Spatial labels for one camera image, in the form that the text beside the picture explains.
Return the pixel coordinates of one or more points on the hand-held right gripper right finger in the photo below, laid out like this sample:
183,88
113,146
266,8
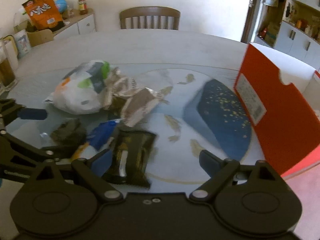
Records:
210,162

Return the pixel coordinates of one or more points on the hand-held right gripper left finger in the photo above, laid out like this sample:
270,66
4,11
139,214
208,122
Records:
101,161

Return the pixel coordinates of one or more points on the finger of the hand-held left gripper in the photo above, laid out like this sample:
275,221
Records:
25,145
32,113

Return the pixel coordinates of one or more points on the blue biscuit packet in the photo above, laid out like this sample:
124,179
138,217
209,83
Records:
102,133

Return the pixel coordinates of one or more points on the black snack packet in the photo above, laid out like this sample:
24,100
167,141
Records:
132,152

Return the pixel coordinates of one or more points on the dark green wrapper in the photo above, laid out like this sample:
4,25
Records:
70,132

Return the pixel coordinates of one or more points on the white plastic bag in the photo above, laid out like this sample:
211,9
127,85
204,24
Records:
72,97

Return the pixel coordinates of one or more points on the brown wrapper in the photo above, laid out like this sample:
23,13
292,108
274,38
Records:
140,102

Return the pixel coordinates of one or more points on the red cardboard box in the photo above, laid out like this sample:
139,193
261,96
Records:
280,120

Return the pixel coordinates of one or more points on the painted glass desktop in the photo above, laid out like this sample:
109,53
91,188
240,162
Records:
155,47

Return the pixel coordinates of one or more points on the glass mug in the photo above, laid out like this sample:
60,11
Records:
6,72

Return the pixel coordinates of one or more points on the white packet with blue print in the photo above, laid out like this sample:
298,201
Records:
22,42

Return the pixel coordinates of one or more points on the open cardboard box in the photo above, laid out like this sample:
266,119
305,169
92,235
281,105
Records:
40,38

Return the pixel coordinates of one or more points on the white cabinet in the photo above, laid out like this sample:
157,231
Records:
85,25

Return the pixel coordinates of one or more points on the orange snack bag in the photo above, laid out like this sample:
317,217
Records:
42,10

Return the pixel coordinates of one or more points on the glass jar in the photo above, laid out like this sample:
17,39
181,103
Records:
82,7

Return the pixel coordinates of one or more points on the small cardboard box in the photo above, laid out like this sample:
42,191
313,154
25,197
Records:
272,33

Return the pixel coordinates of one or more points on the grey shelf cabinet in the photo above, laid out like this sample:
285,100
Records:
297,40

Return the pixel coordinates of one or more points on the wooden chair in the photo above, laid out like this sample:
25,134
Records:
150,11

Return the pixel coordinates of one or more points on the brown door frame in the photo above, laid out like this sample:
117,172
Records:
250,17

